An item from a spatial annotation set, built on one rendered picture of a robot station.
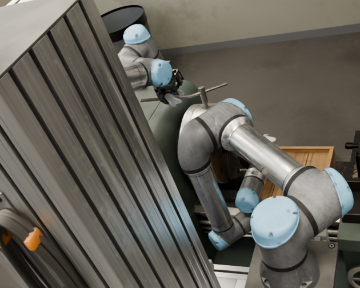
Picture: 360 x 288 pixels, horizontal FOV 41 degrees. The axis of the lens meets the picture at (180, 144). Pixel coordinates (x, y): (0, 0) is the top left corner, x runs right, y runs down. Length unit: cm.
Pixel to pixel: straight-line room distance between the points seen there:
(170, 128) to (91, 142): 113
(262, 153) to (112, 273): 66
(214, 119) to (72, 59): 80
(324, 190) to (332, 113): 255
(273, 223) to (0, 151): 67
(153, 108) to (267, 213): 90
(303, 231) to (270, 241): 8
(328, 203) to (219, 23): 380
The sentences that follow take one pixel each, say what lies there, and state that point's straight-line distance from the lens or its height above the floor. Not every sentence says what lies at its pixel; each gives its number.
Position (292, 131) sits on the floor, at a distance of 362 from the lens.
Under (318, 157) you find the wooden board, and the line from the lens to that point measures 203.
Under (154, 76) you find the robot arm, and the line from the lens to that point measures 135.
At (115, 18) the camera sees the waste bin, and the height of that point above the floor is 63.
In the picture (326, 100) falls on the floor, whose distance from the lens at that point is 387.
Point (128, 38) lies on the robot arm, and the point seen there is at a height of 167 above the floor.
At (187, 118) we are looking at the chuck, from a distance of 183.
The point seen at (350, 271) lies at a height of 75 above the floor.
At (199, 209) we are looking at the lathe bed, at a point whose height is 86.
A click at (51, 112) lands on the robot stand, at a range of 66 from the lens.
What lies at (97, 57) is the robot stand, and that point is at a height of 194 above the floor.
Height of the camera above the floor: 223
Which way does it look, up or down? 35 degrees down
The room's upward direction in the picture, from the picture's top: 22 degrees counter-clockwise
